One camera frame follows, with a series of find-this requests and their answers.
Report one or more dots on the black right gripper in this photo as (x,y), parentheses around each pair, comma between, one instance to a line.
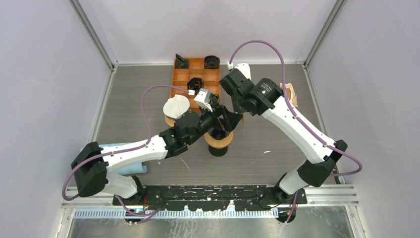
(234,103)

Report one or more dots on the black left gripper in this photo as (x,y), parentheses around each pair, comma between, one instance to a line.
(231,119)

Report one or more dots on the wooden ring holder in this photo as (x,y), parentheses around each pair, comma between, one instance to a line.
(218,143)

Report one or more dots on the red black carafe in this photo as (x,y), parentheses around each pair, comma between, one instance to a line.
(218,152)

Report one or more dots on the orange coffee filter box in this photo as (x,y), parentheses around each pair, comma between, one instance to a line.
(289,94)

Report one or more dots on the white paper coffee filter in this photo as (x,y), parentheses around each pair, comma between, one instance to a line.
(176,106)

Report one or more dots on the wooden ring dripper stand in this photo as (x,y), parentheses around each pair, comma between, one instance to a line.
(169,121)

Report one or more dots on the blue ribbed dripper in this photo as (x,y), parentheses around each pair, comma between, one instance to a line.
(219,132)

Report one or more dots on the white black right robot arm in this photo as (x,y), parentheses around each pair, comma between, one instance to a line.
(267,99)

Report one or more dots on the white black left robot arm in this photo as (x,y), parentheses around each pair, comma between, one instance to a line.
(95,169)

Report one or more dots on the black dripper top-right compartment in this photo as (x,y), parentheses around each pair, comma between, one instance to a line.
(211,62)

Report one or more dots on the black dripper middle compartment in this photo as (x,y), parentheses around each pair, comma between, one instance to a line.
(195,84)

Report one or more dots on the black dripper top-left compartment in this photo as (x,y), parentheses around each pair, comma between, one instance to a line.
(181,62)

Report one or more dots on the orange compartment tray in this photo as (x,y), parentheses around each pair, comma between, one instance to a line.
(180,78)

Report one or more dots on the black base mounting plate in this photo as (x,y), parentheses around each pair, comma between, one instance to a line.
(208,198)

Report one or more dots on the light blue folded cloth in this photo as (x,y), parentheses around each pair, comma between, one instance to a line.
(138,168)

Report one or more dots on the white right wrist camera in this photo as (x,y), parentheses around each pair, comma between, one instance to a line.
(244,68)

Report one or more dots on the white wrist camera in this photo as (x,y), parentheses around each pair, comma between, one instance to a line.
(202,99)
(244,68)

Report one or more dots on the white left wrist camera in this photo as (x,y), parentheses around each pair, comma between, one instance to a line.
(202,99)

